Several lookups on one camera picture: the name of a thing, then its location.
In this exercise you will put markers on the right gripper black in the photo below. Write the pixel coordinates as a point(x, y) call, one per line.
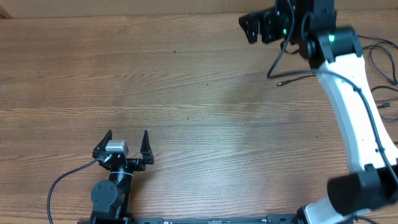
point(266, 23)

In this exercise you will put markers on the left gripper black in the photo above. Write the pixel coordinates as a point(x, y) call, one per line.
point(145, 152)

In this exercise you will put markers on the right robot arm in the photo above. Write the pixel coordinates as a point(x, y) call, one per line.
point(335, 56)

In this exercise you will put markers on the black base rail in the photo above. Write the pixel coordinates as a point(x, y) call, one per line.
point(270, 219)

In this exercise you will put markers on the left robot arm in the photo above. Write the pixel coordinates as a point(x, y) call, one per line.
point(111, 197)

